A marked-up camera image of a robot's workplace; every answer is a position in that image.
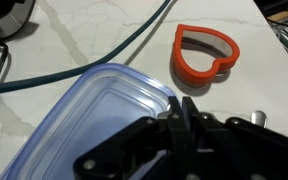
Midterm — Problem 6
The teal power cable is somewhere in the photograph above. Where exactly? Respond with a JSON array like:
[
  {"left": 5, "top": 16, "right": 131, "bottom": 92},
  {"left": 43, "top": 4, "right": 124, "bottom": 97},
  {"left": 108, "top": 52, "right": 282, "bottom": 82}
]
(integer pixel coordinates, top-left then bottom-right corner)
[{"left": 0, "top": 0, "right": 173, "bottom": 97}]

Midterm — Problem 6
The black coffee maker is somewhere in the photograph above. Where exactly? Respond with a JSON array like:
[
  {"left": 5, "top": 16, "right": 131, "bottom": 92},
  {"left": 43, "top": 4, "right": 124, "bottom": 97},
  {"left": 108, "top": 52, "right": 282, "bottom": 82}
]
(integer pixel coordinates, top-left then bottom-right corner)
[{"left": 0, "top": 0, "right": 37, "bottom": 52}]

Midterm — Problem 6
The wooden board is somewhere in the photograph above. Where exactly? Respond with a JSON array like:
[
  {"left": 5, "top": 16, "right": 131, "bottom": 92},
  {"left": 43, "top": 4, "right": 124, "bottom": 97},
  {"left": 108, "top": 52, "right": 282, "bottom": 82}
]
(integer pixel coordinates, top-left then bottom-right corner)
[{"left": 266, "top": 9, "right": 288, "bottom": 22}]

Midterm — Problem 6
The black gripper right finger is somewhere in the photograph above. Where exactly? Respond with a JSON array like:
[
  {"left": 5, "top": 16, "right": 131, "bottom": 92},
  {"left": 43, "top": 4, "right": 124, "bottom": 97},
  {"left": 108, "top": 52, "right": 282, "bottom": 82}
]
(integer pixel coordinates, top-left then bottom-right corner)
[{"left": 181, "top": 95, "right": 288, "bottom": 180}]

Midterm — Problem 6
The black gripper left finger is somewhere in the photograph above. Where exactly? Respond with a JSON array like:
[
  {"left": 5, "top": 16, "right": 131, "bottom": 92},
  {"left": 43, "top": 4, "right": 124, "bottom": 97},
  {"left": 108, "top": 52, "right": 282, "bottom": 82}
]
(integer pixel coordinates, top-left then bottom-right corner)
[{"left": 72, "top": 95, "right": 186, "bottom": 180}]

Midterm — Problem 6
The clear lunch box blue lid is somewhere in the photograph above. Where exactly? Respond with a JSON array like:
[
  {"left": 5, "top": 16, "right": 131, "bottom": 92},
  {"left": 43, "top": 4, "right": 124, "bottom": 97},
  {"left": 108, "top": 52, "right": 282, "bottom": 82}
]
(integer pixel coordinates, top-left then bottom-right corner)
[{"left": 0, "top": 62, "right": 182, "bottom": 180}]

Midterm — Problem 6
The orange heart cookie cutter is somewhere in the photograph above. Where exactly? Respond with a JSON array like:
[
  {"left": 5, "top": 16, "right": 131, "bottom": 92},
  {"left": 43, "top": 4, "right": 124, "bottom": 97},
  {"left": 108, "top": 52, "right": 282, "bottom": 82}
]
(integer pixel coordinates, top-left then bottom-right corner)
[{"left": 170, "top": 23, "right": 241, "bottom": 88}]

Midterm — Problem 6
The metal spoon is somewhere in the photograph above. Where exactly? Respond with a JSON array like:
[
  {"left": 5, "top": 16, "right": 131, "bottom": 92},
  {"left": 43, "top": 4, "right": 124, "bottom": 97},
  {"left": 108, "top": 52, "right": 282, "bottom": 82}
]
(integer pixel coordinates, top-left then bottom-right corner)
[{"left": 250, "top": 109, "right": 269, "bottom": 130}]

